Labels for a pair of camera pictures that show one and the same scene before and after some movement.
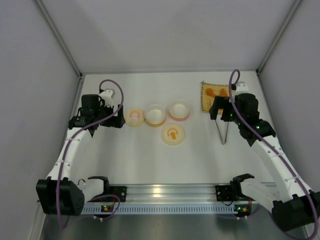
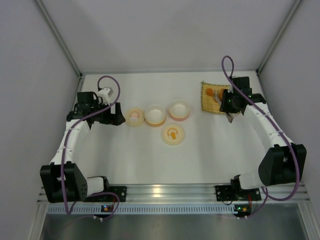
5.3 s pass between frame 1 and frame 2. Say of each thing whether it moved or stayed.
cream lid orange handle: stayed
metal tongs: moved
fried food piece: stayed
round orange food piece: stayed
